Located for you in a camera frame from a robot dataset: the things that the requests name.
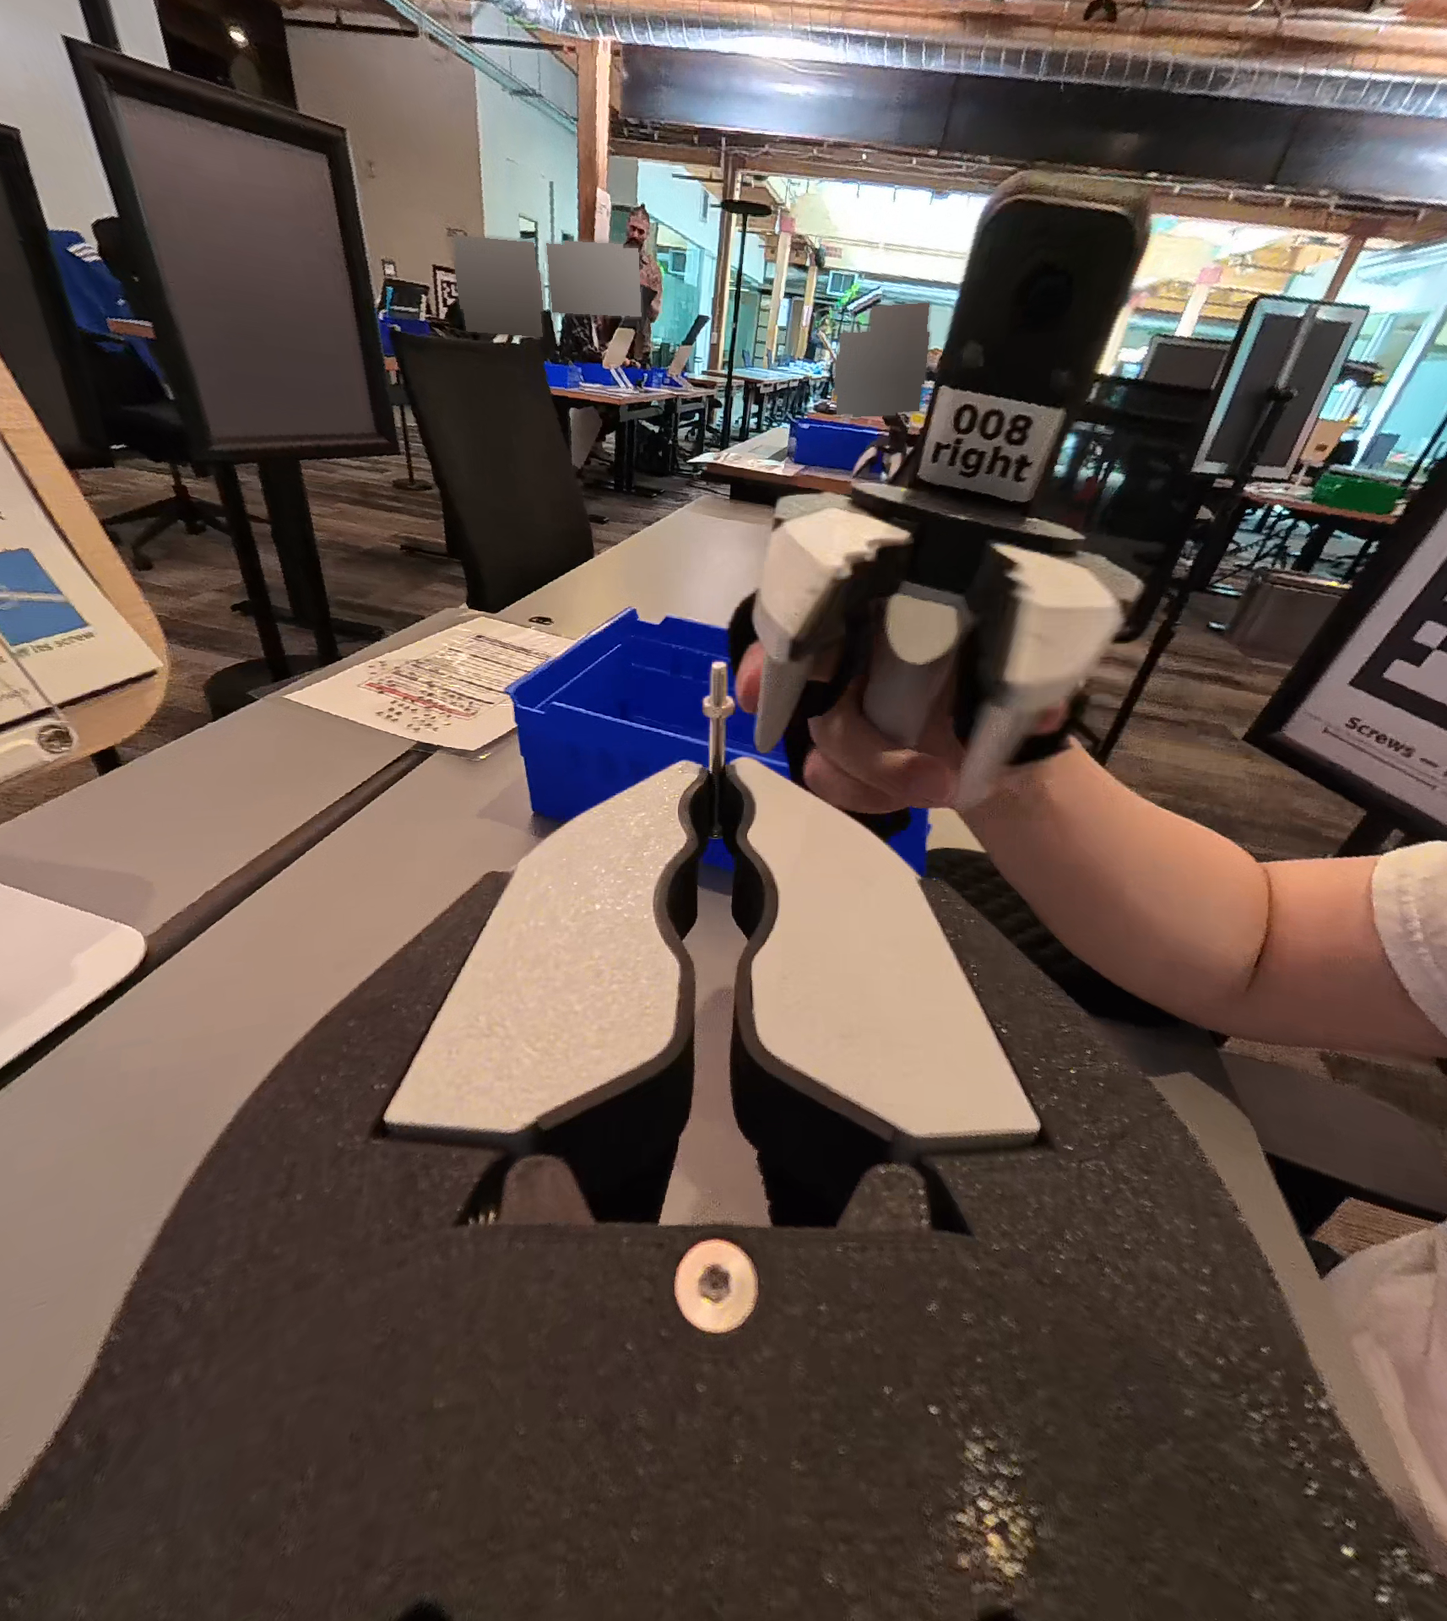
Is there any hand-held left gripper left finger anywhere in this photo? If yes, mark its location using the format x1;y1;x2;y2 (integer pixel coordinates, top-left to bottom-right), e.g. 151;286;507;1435
381;756;715;1225

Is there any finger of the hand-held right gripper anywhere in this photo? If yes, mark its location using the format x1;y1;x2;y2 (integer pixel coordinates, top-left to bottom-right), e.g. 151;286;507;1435
957;550;1125;805
751;511;914;754

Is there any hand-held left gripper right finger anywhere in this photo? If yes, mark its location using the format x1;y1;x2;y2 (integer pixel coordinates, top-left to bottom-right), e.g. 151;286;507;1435
722;754;1044;1225

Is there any steel bolt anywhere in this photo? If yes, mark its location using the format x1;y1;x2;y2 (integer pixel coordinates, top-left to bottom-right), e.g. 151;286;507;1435
697;660;735;840

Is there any person's right forearm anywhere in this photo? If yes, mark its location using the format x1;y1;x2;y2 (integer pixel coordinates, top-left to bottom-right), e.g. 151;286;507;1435
963;781;1396;1055

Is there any person's right hand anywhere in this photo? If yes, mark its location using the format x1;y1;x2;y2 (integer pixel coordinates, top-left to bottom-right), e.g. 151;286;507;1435
735;633;1085;818

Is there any blue plastic bin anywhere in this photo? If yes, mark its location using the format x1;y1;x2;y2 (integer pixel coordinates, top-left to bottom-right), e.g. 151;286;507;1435
788;416;891;470
507;607;931;877

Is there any black wrist rest pad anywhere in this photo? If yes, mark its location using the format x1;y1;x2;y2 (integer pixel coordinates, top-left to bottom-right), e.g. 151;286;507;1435
925;845;1183;1029

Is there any grey waste bin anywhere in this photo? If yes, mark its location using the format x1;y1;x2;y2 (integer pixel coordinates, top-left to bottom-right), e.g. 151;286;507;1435
1228;568;1347;661

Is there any printed paper sheet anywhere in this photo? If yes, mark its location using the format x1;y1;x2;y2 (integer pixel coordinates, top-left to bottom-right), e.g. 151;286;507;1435
285;616;573;759

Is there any white board stand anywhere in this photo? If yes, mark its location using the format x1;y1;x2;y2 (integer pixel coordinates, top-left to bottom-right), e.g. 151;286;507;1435
0;810;150;1136

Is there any wooden instruction board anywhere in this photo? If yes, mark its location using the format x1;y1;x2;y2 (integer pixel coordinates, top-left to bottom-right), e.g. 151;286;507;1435
0;214;168;811

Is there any white sign in black frame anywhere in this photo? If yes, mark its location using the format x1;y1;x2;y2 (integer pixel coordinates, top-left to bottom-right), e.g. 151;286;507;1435
1244;427;1447;845

